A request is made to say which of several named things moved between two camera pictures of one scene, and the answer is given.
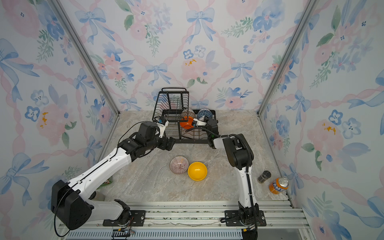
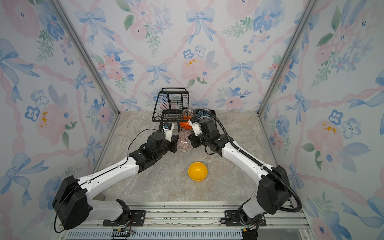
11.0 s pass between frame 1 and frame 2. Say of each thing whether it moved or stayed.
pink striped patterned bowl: moved
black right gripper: moved
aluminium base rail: stayed
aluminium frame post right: stayed
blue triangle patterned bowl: stayed
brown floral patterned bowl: stayed
